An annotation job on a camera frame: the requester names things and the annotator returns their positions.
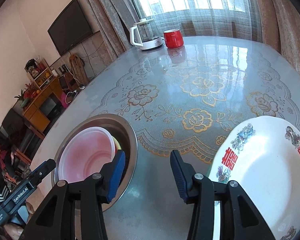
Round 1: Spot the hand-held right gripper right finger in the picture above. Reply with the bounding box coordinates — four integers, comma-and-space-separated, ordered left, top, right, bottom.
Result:
170, 149, 275, 240

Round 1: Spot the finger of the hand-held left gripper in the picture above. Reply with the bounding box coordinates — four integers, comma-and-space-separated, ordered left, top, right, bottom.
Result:
30, 160, 51, 176
22, 158, 56, 188

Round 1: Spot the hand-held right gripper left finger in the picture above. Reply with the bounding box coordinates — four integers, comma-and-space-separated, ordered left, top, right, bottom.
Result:
19, 151, 127, 240

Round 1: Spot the yellow plastic bowl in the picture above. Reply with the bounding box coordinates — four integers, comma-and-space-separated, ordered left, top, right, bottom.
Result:
112, 135, 125, 153

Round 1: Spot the stainless steel bowl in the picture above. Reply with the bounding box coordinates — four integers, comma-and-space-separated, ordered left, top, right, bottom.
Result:
51, 114, 138, 207

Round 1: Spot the red bowl with white interior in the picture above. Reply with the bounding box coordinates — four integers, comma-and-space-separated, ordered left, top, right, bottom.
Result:
57, 127, 116, 183

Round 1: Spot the large white printed plate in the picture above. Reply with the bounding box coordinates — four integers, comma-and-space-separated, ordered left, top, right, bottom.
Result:
205, 116, 300, 240

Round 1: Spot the person's left hand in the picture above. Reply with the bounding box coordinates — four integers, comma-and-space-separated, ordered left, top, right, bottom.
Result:
5, 202, 35, 240

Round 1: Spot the dark sofa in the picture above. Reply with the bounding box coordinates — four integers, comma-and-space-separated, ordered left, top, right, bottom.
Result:
0, 109, 47, 165

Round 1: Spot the wooden cabinet with clutter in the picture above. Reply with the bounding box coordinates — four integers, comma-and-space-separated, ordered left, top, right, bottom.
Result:
14, 56, 65, 133

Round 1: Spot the gold floral lace table mat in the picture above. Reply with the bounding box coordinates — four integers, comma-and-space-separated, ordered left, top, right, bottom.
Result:
89, 47, 300, 164

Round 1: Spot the brown wooden rack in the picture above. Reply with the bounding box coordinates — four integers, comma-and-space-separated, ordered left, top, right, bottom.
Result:
69, 54, 90, 85

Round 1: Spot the red mug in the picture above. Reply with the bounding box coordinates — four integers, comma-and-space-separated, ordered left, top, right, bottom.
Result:
163, 29, 185, 48

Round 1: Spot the white glass electric kettle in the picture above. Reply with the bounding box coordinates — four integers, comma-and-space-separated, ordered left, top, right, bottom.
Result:
129, 18, 165, 51

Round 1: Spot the white sheer curtain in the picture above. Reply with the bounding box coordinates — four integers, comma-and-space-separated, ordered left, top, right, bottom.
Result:
122, 0, 263, 43

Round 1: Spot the beige patterned curtain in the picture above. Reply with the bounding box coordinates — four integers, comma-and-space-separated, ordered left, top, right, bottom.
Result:
250, 0, 300, 85
75, 0, 145, 63

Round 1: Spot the black wall television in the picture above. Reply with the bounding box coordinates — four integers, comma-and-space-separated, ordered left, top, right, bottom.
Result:
47, 0, 93, 55

